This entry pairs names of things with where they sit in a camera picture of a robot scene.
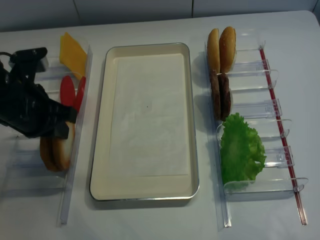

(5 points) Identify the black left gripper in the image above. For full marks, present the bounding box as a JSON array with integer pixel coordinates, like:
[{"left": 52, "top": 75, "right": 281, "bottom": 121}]
[{"left": 0, "top": 79, "right": 78, "bottom": 140}]

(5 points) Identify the toasted bread slice white face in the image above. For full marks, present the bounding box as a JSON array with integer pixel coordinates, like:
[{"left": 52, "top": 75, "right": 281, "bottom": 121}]
[{"left": 52, "top": 121, "right": 75, "bottom": 171}]

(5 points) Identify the red tomato slice left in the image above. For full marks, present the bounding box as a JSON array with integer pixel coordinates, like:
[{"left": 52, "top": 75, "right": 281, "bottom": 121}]
[{"left": 59, "top": 75, "right": 76, "bottom": 107}]

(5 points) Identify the red tomato slice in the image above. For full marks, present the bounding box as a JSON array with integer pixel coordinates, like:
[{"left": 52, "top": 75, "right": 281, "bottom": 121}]
[
  {"left": 73, "top": 76, "right": 86, "bottom": 113},
  {"left": 59, "top": 75, "right": 76, "bottom": 107}
]

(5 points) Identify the toasted bread slice brown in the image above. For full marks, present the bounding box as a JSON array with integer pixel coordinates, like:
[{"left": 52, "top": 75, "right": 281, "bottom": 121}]
[{"left": 39, "top": 136, "right": 59, "bottom": 172}]

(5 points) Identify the red tomato slice right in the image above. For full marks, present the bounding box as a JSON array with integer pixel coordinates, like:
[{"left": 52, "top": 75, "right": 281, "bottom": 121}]
[{"left": 73, "top": 76, "right": 86, "bottom": 113}]

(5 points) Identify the yellow cheese slice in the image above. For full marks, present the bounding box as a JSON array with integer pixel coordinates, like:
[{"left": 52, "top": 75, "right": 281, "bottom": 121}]
[{"left": 59, "top": 32, "right": 87, "bottom": 81}]

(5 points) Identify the brown meat patty rear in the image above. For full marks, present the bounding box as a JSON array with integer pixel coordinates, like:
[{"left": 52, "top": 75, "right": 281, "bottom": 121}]
[{"left": 209, "top": 70, "right": 221, "bottom": 120}]

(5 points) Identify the brown meat patty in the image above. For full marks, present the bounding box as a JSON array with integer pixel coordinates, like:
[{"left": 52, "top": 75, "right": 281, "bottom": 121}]
[
  {"left": 209, "top": 70, "right": 221, "bottom": 120},
  {"left": 218, "top": 73, "right": 232, "bottom": 121}
]

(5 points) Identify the brown meat patty front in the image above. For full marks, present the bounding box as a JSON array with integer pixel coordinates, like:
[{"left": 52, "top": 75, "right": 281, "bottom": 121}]
[{"left": 218, "top": 73, "right": 232, "bottom": 121}]

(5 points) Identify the green lettuce leaf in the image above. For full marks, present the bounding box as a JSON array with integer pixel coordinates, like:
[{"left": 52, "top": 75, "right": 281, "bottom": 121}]
[{"left": 220, "top": 113, "right": 266, "bottom": 184}]

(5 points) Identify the clear acrylic rack left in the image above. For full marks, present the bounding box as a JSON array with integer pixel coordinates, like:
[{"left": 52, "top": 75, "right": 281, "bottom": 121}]
[{"left": 0, "top": 34, "right": 93, "bottom": 225}]

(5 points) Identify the clear acrylic rack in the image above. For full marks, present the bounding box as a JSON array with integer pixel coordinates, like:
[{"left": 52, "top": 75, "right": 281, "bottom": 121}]
[
  {"left": 0, "top": 34, "right": 93, "bottom": 225},
  {"left": 205, "top": 28, "right": 309, "bottom": 228}
]

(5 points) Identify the cream metal tray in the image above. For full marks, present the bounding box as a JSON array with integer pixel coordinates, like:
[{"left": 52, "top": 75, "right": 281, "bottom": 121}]
[{"left": 89, "top": 42, "right": 199, "bottom": 201}]

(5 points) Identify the white paper liner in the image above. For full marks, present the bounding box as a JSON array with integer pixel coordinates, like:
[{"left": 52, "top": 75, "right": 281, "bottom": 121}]
[{"left": 109, "top": 53, "right": 189, "bottom": 177}]

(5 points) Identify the bun half left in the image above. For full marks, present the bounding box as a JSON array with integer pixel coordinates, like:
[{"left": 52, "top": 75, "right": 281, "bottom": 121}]
[{"left": 206, "top": 28, "right": 221, "bottom": 74}]

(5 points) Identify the bun half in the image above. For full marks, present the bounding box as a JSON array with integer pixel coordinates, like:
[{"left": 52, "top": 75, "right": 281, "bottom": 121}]
[
  {"left": 206, "top": 28, "right": 221, "bottom": 74},
  {"left": 219, "top": 26, "right": 236, "bottom": 73}
]

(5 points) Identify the bun half right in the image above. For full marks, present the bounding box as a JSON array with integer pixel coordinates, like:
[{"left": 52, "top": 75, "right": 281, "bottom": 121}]
[{"left": 219, "top": 26, "right": 236, "bottom": 73}]

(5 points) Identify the clear acrylic rack right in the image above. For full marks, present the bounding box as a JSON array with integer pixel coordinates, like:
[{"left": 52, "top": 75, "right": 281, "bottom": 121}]
[{"left": 205, "top": 28, "right": 309, "bottom": 228}]

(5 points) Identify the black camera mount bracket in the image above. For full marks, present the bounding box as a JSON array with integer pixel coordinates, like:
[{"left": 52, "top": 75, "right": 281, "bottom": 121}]
[{"left": 0, "top": 47, "right": 49, "bottom": 84}]

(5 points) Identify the red rail strip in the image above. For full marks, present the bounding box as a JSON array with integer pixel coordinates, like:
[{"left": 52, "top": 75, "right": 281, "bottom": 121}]
[{"left": 259, "top": 47, "right": 309, "bottom": 225}]

